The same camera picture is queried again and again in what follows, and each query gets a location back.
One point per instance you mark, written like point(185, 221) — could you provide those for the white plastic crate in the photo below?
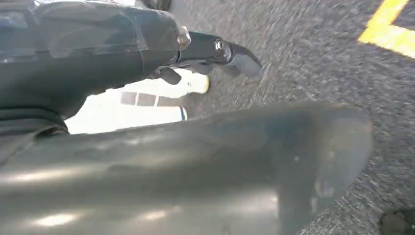
point(107, 113)

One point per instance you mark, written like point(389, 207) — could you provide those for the yellow floor tape strip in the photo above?
point(385, 29)

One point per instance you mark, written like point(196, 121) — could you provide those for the black robot foot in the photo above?
point(398, 223)

